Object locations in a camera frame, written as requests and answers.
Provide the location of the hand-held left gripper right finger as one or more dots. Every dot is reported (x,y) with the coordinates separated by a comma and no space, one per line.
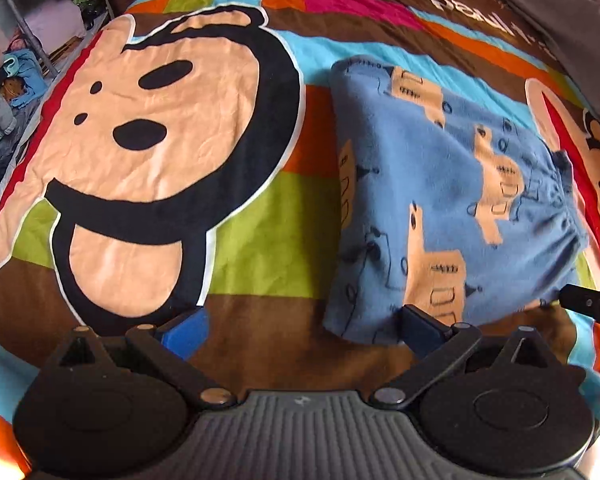
(420,332)

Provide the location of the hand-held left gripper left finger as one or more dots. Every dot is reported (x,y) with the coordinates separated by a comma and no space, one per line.
(187,332)

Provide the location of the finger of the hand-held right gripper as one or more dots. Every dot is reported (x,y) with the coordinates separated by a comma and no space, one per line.
(590,305)

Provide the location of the blue printed pants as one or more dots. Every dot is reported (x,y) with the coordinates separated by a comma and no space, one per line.
(430,200)

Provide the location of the colourful cartoon printed blanket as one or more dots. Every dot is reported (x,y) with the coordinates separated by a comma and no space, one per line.
(155,135)

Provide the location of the grey duvet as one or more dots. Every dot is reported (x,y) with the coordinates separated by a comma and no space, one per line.
(565,15)

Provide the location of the light blue cloth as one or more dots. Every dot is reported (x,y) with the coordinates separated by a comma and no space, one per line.
(25,75)

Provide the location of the pale pink cloth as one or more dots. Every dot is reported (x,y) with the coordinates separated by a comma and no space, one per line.
(45,20)

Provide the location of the metal rack pole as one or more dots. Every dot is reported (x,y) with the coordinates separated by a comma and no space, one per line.
(27,27)

